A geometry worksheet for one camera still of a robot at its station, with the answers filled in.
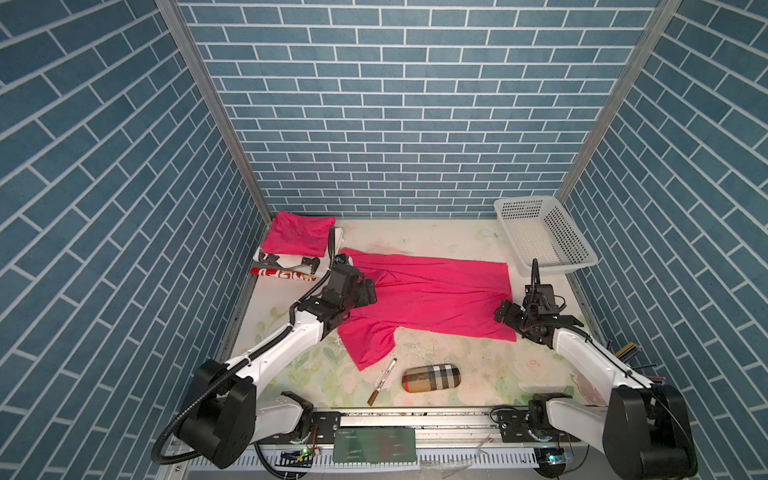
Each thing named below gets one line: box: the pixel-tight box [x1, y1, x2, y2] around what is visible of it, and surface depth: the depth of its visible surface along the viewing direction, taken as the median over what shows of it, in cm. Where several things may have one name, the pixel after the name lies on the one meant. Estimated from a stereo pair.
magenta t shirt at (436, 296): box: [338, 248, 517, 371], surface depth 98 cm
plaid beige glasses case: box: [402, 364, 462, 393], surface depth 80 cm
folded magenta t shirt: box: [261, 210, 336, 257], surface depth 107 cm
